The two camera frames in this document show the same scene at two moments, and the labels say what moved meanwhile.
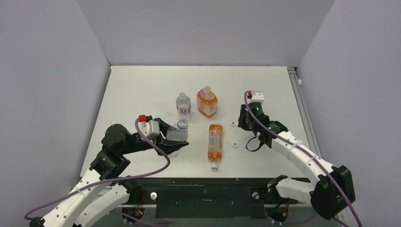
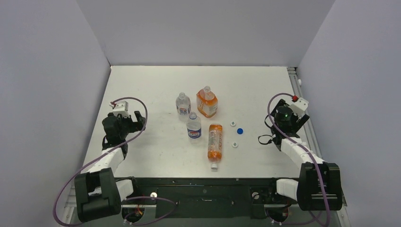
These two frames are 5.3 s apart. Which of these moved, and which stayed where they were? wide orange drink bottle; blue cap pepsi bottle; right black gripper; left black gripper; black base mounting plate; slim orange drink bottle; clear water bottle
Moved: right black gripper; left black gripper; blue cap pepsi bottle
Stayed: wide orange drink bottle; clear water bottle; slim orange drink bottle; black base mounting plate
